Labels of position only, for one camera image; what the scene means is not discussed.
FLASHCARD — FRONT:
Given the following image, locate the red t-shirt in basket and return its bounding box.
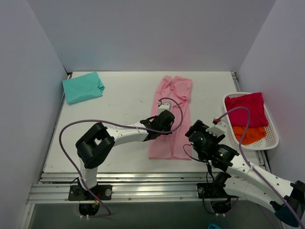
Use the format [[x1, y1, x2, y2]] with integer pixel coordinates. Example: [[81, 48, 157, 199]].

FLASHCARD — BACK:
[[224, 93, 269, 127]]

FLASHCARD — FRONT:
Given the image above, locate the white perforated plastic basket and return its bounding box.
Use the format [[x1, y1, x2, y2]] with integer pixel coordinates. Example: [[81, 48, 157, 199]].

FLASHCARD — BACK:
[[223, 92, 279, 151]]

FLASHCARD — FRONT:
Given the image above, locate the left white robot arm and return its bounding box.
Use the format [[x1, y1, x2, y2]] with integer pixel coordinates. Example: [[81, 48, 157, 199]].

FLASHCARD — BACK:
[[76, 110, 175, 200]]

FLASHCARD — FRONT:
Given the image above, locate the purple cable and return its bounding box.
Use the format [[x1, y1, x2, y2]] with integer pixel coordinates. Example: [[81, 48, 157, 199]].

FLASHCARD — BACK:
[[59, 97, 184, 218], [214, 106, 303, 229]]

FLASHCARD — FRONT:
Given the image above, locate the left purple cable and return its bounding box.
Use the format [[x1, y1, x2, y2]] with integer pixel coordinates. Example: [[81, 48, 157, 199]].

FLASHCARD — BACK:
[[59, 97, 184, 218]]

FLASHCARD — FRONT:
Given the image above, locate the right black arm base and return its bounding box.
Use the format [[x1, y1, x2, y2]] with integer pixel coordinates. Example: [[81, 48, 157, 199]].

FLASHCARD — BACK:
[[196, 172, 239, 217]]

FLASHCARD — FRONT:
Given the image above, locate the pink t-shirt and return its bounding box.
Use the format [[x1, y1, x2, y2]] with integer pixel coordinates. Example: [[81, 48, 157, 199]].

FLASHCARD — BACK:
[[148, 76, 193, 160]]

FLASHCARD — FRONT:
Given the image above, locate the orange t-shirt in basket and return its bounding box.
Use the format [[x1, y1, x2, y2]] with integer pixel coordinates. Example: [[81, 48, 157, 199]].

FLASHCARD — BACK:
[[233, 126, 266, 145]]

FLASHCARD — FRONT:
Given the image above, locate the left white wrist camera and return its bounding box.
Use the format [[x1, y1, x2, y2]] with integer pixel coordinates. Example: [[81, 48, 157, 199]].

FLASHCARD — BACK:
[[157, 101, 172, 113]]

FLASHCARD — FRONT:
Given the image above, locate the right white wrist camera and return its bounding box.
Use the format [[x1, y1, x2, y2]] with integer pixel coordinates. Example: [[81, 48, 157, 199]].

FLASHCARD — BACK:
[[206, 119, 228, 137]]

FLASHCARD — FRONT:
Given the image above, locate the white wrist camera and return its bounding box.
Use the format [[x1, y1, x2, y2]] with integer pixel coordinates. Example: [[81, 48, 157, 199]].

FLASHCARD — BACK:
[[206, 119, 228, 137], [157, 101, 172, 113]]

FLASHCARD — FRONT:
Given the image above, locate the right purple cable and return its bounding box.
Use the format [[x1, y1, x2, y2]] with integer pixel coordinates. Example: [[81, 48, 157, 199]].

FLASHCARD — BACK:
[[214, 106, 303, 229]]

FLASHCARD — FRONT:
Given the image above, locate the black loop cable right gripper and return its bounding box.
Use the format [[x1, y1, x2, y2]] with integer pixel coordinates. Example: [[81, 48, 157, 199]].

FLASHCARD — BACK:
[[183, 143, 215, 184]]

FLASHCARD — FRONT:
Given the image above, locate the teal object at bottom edge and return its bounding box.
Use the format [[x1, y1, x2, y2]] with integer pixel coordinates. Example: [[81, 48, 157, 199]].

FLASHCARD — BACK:
[[207, 224, 219, 229]]

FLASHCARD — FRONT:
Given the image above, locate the folded teal t-shirt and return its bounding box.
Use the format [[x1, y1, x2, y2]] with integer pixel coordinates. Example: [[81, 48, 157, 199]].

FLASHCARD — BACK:
[[62, 72, 105, 104]]

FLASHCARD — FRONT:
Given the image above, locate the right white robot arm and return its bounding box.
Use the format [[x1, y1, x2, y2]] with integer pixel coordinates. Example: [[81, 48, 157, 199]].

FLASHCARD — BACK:
[[185, 120, 305, 229]]

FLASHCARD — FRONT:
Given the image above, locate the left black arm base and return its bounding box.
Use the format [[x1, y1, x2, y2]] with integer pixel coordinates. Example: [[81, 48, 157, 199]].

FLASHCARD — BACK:
[[68, 178, 112, 220]]

